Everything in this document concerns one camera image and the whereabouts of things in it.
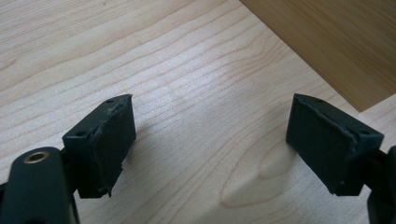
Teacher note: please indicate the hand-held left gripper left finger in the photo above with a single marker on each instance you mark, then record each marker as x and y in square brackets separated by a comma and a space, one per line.
[102, 146]

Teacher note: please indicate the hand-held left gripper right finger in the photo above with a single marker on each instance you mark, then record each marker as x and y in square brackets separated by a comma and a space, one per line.
[327, 146]

